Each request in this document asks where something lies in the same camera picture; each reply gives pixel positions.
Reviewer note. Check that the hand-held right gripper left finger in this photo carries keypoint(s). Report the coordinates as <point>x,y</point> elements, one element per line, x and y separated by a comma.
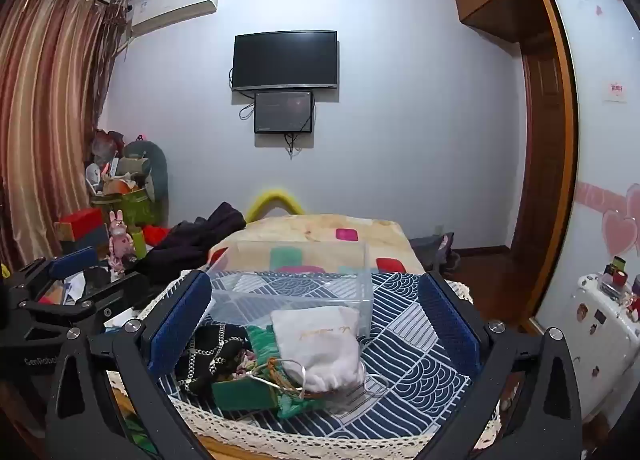
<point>179,327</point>

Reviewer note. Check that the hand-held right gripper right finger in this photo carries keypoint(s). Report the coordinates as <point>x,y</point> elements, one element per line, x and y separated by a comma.
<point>450,322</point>

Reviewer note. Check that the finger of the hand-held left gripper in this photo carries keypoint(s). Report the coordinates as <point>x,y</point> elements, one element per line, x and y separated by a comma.
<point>75,261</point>
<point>127,285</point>

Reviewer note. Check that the green fabric pouch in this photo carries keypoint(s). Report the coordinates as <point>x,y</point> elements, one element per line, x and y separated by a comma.
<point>262,342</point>

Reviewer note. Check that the clear plastic storage box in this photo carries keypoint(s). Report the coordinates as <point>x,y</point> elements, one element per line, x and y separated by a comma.
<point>300,287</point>

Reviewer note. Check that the red box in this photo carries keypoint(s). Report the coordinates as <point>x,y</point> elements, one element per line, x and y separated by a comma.
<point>80,225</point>

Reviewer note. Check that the green cup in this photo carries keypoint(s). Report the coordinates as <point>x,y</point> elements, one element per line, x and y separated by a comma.
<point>138,243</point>

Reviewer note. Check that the pink bunny toy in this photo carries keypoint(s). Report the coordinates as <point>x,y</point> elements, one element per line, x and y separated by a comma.
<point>120,240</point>

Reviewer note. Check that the red cloth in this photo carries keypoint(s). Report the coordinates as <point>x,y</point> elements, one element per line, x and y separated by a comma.
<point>156,234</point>

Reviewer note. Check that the navy patterned cloth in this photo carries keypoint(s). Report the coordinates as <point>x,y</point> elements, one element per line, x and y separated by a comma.
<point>415,390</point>

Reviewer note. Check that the green gift bag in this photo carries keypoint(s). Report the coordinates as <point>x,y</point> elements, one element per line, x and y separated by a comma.
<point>132,209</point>

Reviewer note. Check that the dark clothes pile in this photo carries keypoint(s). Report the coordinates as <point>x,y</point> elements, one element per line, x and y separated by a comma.
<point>200,240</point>

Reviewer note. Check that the green cardboard box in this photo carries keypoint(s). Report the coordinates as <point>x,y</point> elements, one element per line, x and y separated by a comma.
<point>240,392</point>

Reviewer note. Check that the white cabinet with stickers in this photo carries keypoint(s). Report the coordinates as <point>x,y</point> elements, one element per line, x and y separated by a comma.
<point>595,335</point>

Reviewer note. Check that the yellow curved pillow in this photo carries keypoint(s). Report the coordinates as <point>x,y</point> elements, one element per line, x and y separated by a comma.
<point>275,199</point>

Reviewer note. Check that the striped brown curtain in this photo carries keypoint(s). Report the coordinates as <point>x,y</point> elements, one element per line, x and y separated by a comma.
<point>45,99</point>

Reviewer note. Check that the red jar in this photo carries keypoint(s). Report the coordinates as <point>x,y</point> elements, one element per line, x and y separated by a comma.
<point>620,278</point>

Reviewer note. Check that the pink heart stickers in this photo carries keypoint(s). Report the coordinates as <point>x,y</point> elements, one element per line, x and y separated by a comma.
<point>620,235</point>

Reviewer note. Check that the white wardrobe sliding door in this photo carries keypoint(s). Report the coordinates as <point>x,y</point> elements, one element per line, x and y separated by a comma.
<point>595,149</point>

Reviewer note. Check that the white air conditioner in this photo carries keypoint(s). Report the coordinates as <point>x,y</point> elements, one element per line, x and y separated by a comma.
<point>175,7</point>

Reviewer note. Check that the small black wall monitor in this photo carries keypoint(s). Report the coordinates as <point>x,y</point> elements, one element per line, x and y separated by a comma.
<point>283,112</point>

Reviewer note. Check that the wall-mounted black television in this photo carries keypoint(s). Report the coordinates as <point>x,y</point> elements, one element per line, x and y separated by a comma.
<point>285,59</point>

